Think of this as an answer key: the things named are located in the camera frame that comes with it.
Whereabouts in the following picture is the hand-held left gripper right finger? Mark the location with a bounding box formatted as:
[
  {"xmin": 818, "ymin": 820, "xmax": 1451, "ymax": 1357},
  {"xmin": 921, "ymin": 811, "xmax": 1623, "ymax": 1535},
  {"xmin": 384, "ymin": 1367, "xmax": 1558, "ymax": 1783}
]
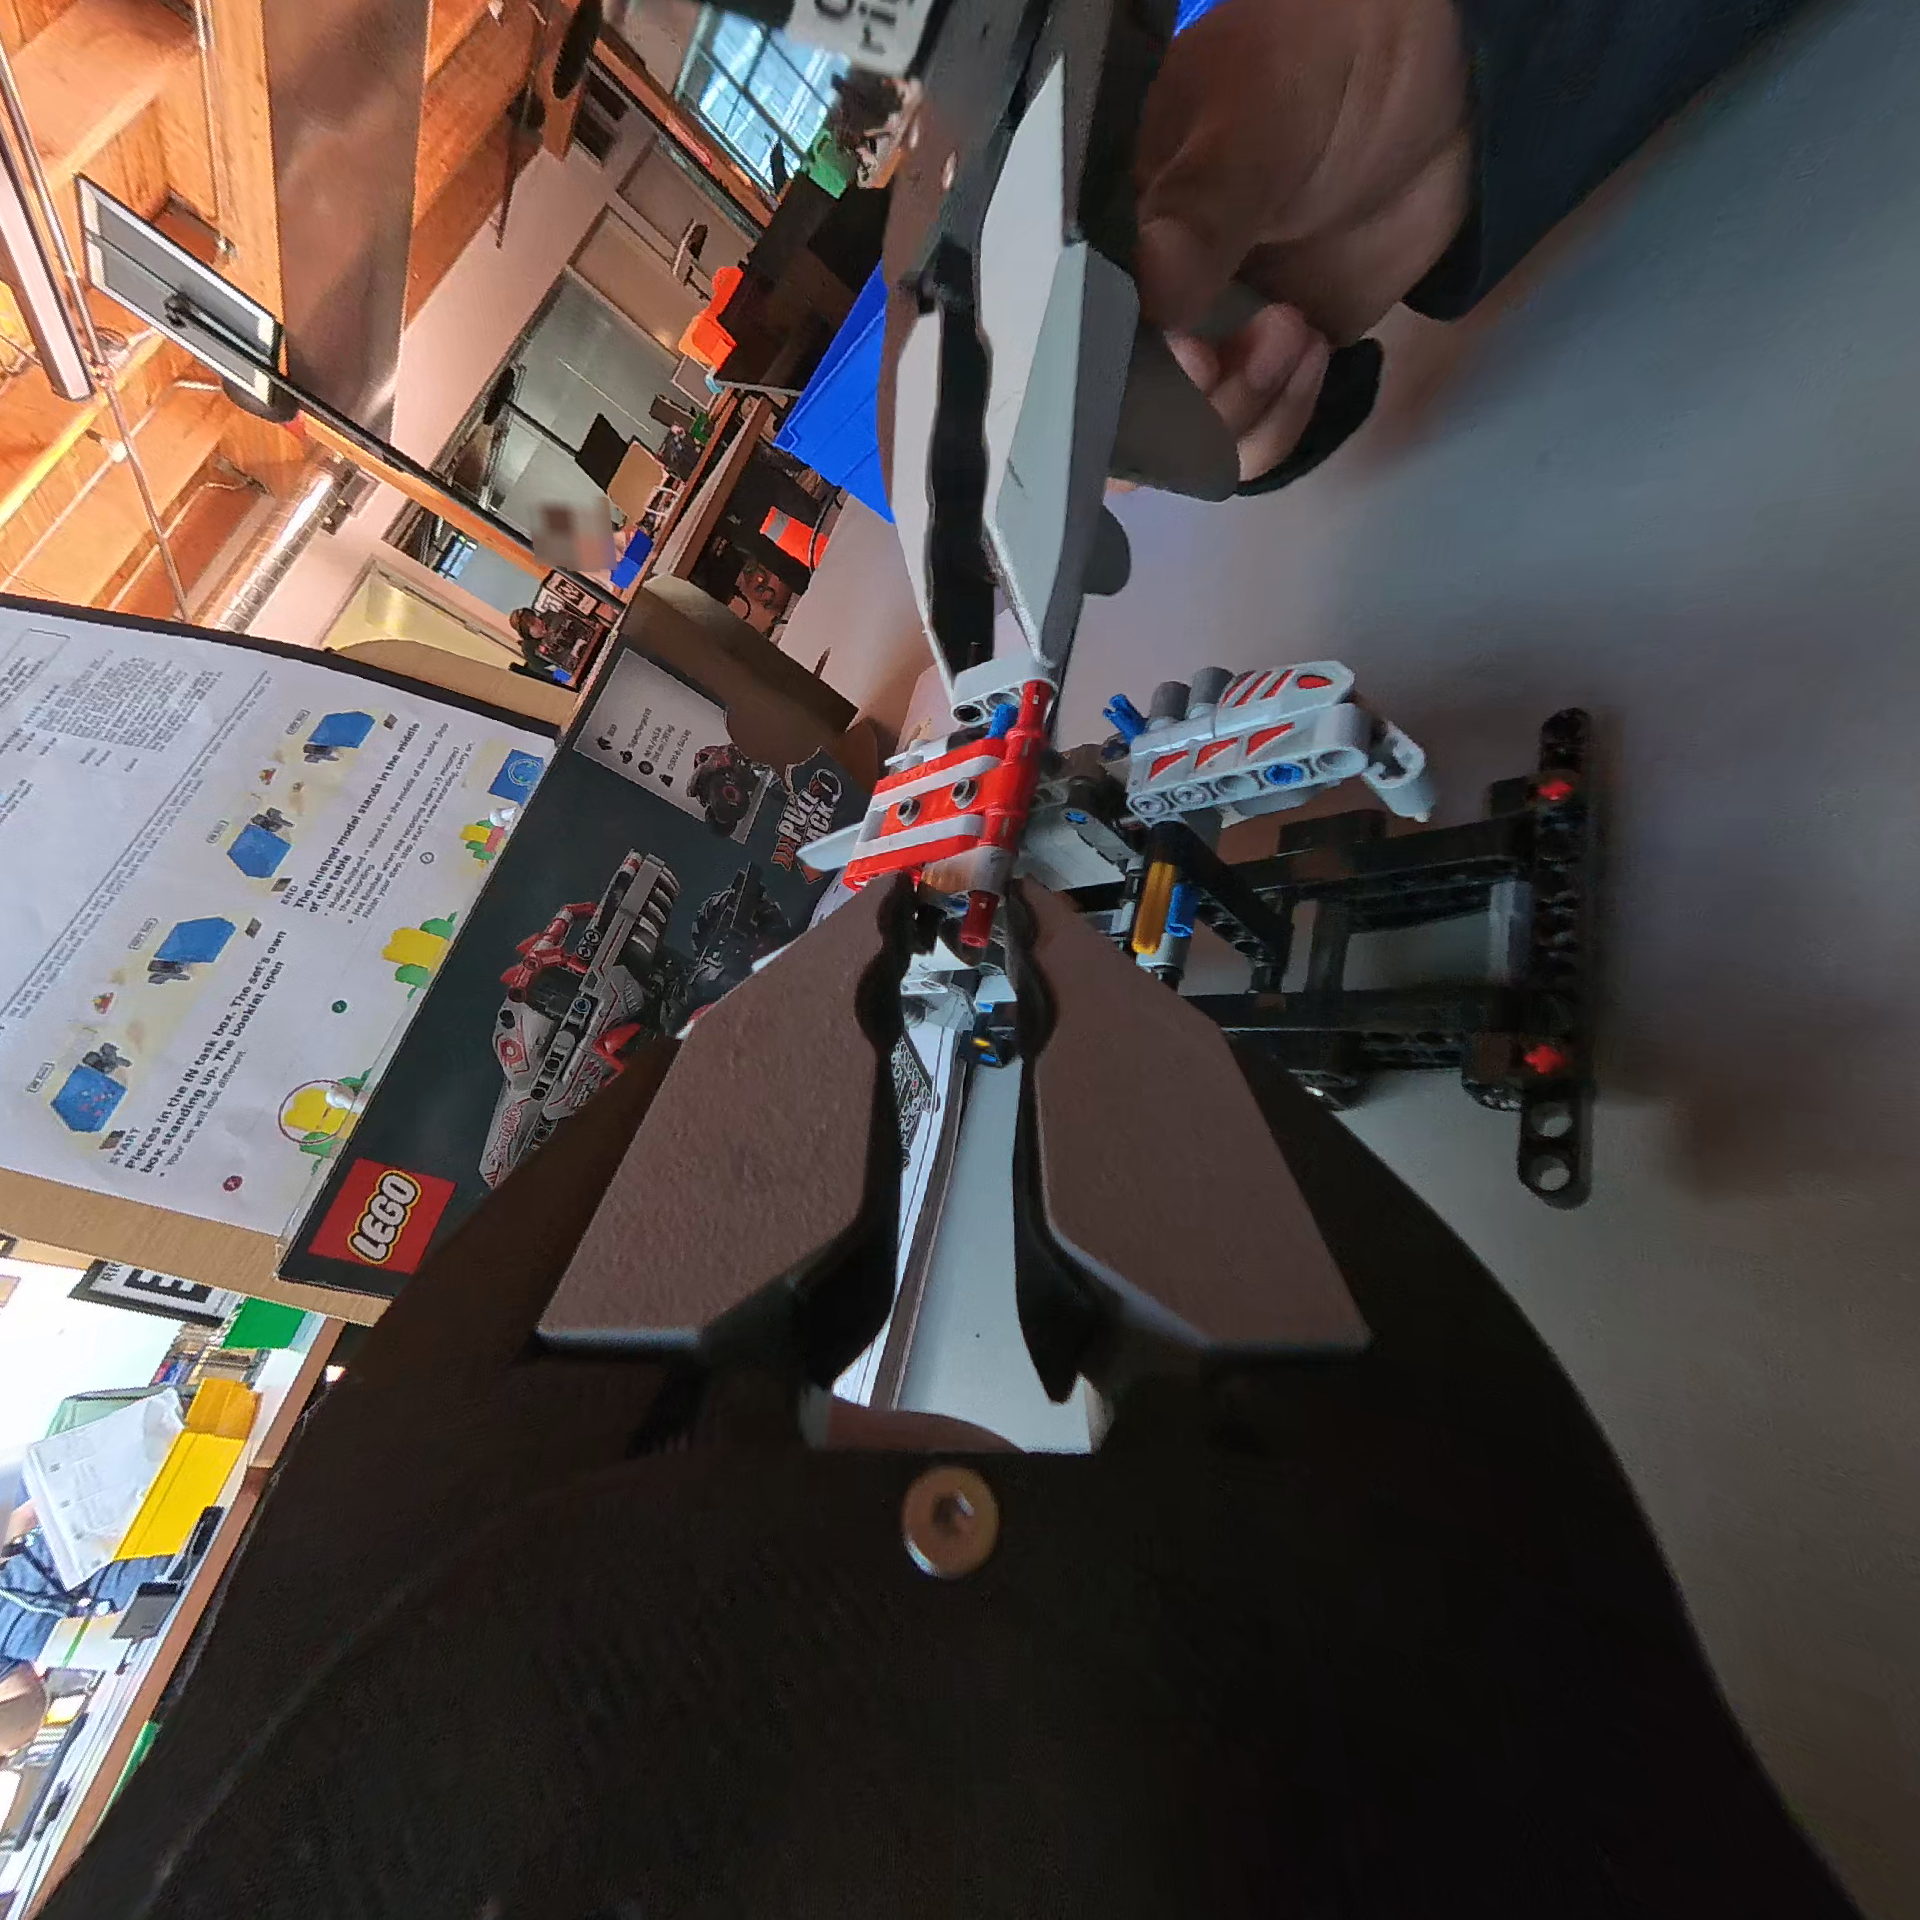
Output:
[{"xmin": 1008, "ymin": 885, "xmax": 1374, "ymax": 1420}]

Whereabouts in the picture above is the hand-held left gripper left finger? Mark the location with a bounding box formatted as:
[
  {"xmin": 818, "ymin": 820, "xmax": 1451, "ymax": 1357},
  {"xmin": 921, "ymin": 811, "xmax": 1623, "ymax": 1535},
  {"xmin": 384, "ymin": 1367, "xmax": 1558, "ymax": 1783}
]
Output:
[{"xmin": 537, "ymin": 885, "xmax": 918, "ymax": 1420}]

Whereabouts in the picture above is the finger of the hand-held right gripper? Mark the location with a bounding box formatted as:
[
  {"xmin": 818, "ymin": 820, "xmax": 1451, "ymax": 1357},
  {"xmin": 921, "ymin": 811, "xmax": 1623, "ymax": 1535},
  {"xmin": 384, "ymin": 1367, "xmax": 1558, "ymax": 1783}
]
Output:
[
  {"xmin": 882, "ymin": 281, "xmax": 999, "ymax": 688},
  {"xmin": 971, "ymin": 56, "xmax": 1145, "ymax": 682}
]

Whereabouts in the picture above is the partly built lego truck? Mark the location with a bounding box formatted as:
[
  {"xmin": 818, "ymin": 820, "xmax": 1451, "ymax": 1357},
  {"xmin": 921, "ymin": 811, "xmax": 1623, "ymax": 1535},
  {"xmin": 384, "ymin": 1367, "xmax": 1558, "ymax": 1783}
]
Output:
[{"xmin": 797, "ymin": 660, "xmax": 1601, "ymax": 1213}]

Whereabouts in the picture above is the person's right forearm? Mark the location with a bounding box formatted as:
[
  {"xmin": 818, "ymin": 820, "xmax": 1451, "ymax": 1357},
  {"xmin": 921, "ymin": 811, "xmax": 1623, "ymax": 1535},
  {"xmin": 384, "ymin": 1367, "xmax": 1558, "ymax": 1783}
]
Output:
[{"xmin": 1402, "ymin": 0, "xmax": 1817, "ymax": 325}]

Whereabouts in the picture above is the lego instruction booklet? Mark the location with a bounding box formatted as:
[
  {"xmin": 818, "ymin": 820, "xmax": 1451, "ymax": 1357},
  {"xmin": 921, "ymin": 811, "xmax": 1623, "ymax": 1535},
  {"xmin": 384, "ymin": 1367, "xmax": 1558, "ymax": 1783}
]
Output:
[{"xmin": 832, "ymin": 961, "xmax": 976, "ymax": 1413}]

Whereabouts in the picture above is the dark lego set box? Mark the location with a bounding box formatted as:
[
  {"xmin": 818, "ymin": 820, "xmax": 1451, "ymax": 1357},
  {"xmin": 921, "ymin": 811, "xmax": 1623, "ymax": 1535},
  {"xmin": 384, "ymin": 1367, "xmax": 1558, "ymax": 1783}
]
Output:
[{"xmin": 277, "ymin": 573, "xmax": 895, "ymax": 1329}]

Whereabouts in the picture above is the person's right hand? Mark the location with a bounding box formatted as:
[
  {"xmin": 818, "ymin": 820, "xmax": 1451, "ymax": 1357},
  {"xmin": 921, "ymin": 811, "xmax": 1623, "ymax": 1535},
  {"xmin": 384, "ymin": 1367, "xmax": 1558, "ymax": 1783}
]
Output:
[{"xmin": 1133, "ymin": 0, "xmax": 1479, "ymax": 483}]

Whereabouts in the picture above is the blue plastic bin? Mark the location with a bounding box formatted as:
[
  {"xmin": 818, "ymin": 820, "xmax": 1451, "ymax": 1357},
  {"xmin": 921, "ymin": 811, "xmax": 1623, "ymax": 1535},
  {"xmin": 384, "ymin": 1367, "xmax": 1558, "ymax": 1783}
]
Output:
[{"xmin": 773, "ymin": 263, "xmax": 899, "ymax": 520}]

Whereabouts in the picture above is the wooden work table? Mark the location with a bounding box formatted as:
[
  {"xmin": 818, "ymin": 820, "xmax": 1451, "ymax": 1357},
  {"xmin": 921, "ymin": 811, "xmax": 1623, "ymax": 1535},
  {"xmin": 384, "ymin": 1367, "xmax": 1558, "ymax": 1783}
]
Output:
[{"xmin": 646, "ymin": 394, "xmax": 752, "ymax": 587}]

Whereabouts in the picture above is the paned window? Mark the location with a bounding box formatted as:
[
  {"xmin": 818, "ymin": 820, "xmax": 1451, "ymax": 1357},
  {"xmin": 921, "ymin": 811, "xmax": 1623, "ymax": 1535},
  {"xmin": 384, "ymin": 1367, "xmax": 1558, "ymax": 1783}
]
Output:
[{"xmin": 674, "ymin": 23, "xmax": 849, "ymax": 153}]

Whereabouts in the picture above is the printed instruction sheet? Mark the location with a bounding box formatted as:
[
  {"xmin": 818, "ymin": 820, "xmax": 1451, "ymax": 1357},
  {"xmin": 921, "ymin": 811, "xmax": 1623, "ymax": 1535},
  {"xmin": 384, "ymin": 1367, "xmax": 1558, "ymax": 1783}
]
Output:
[{"xmin": 0, "ymin": 596, "xmax": 561, "ymax": 1241}]

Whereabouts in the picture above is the black white marker sign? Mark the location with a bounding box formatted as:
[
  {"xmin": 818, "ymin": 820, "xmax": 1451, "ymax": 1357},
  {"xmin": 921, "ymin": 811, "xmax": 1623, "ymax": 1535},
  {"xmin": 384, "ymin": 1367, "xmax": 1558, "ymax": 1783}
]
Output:
[{"xmin": 67, "ymin": 1260, "xmax": 242, "ymax": 1327}]

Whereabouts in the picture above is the yellow plastic bin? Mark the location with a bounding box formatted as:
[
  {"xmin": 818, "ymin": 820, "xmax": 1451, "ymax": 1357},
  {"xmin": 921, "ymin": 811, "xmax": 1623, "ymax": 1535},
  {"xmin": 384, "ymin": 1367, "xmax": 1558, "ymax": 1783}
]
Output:
[{"xmin": 113, "ymin": 1377, "xmax": 261, "ymax": 1561}]

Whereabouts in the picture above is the hanging rectangular light fixture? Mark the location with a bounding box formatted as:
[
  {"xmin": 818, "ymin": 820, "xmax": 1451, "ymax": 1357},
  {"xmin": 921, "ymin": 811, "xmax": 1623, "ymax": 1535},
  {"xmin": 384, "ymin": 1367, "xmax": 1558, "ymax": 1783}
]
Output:
[{"xmin": 77, "ymin": 176, "xmax": 285, "ymax": 400}]

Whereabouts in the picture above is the blue cloth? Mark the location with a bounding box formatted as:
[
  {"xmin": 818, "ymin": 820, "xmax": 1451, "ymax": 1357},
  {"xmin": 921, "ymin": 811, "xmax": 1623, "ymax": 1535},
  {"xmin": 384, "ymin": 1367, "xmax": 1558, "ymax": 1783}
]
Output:
[{"xmin": 0, "ymin": 1552, "xmax": 144, "ymax": 1660}]

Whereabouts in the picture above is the silver ventilation duct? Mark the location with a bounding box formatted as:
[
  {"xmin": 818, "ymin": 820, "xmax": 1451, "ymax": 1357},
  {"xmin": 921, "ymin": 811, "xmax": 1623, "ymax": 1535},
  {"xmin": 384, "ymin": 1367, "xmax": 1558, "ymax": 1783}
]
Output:
[{"xmin": 218, "ymin": 465, "xmax": 368, "ymax": 634}]

